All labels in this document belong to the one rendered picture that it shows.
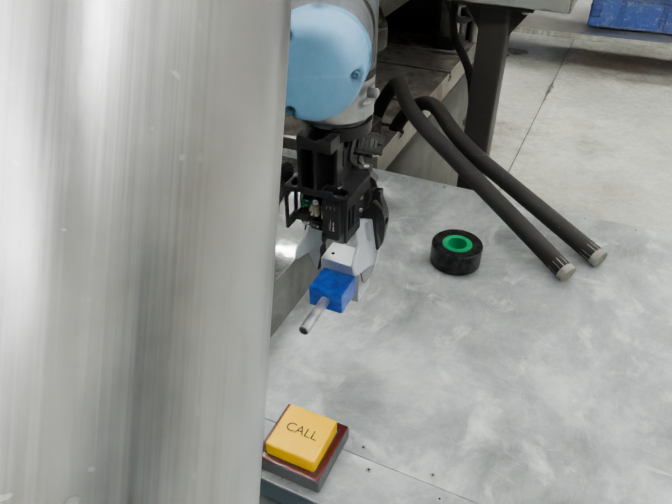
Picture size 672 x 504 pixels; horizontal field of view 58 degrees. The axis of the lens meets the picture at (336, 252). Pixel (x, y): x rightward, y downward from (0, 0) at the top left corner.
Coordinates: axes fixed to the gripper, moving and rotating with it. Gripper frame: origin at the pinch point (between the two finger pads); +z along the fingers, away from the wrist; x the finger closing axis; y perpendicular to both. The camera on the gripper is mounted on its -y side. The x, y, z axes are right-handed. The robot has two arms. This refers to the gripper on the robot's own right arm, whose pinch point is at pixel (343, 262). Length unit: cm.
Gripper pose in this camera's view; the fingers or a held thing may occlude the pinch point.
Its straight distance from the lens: 73.3
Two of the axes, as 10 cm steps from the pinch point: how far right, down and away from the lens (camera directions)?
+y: -4.2, 5.4, -7.2
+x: 9.1, 2.5, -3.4
